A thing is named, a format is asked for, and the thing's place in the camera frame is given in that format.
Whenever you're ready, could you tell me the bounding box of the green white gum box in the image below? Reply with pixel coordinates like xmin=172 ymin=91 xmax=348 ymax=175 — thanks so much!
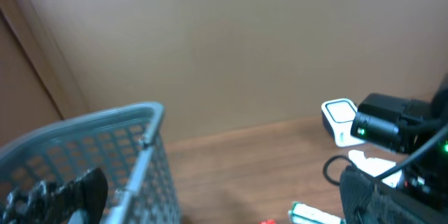
xmin=288 ymin=202 xmax=346 ymax=224

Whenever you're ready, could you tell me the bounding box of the red Nescafe coffee stick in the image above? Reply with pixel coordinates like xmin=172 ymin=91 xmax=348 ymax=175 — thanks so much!
xmin=258 ymin=219 xmax=277 ymax=224

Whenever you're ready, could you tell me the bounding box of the white barcode scanner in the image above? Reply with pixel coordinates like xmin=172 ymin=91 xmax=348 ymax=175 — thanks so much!
xmin=321 ymin=98 xmax=365 ymax=148

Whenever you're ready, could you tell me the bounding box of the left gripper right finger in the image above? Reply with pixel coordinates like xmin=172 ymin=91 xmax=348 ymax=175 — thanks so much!
xmin=339 ymin=166 xmax=447 ymax=224

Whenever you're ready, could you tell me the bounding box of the right camera cable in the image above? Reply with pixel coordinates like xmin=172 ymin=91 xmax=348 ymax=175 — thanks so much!
xmin=322 ymin=122 xmax=448 ymax=187

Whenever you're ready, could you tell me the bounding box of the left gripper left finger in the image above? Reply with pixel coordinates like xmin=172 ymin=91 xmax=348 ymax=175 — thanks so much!
xmin=1 ymin=167 xmax=109 ymax=224

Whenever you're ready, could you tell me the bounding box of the grey plastic shopping basket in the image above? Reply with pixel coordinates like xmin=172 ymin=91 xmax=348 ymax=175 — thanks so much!
xmin=1 ymin=101 xmax=182 ymax=223

